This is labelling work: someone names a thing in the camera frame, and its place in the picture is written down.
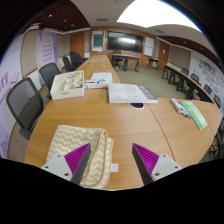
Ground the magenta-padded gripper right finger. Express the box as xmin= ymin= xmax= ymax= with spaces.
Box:
xmin=130 ymin=143 xmax=183 ymax=187

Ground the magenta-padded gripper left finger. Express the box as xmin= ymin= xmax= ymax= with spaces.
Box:
xmin=40 ymin=143 xmax=92 ymax=186

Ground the yellow white zigzag towel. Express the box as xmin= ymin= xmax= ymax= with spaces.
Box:
xmin=45 ymin=124 xmax=115 ymax=190

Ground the small white paper tag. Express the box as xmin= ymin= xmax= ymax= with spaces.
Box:
xmin=110 ymin=162 xmax=120 ymax=173

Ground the small dark oval object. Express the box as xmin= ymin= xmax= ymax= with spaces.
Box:
xmin=129 ymin=102 xmax=146 ymax=111

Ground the white printed booklet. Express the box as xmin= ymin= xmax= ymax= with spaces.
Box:
xmin=170 ymin=97 xmax=193 ymax=120

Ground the white cardboard box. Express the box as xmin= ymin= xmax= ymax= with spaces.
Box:
xmin=49 ymin=70 xmax=86 ymax=101

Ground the green booklet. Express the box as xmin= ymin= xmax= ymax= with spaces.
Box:
xmin=179 ymin=100 xmax=209 ymax=131

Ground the large white book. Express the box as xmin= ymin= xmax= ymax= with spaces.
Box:
xmin=107 ymin=82 xmax=159 ymax=105

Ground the black mesh office chair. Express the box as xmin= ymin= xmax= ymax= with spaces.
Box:
xmin=38 ymin=62 xmax=63 ymax=100
xmin=5 ymin=77 xmax=45 ymax=141

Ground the white blue printed leaflet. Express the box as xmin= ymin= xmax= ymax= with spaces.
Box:
xmin=83 ymin=72 xmax=114 ymax=90

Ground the long curved side table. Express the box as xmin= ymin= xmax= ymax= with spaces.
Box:
xmin=161 ymin=63 xmax=214 ymax=104

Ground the row of black chairs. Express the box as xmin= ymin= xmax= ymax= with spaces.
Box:
xmin=179 ymin=66 xmax=224 ymax=161

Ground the group of black office chairs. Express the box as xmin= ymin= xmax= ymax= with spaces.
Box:
xmin=61 ymin=50 xmax=89 ymax=73

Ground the small dark side table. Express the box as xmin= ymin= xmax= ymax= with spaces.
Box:
xmin=147 ymin=57 xmax=160 ymax=70

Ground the black-legged wooden desk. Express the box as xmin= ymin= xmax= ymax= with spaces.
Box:
xmin=111 ymin=53 xmax=142 ymax=73

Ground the wooden door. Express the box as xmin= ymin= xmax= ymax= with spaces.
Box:
xmin=69 ymin=31 xmax=85 ymax=58
xmin=157 ymin=40 xmax=171 ymax=71

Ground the purple standing banner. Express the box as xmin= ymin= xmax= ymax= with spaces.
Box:
xmin=35 ymin=30 xmax=59 ymax=86

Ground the plain white whiteboard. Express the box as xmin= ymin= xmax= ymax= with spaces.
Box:
xmin=143 ymin=35 xmax=156 ymax=58

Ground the whiteboard with green sheet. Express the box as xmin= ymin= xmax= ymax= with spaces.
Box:
xmin=91 ymin=29 xmax=105 ymax=53

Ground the bright ceiling light panel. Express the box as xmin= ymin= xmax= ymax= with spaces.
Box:
xmin=116 ymin=0 xmax=203 ymax=33

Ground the white purple wall poster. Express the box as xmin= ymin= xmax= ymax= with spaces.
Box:
xmin=0 ymin=34 xmax=24 ymax=158

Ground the wall of colourful pictures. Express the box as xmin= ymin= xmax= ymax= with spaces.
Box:
xmin=189 ymin=51 xmax=224 ymax=114

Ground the large black wall screen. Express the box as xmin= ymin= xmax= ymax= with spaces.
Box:
xmin=106 ymin=30 xmax=144 ymax=54

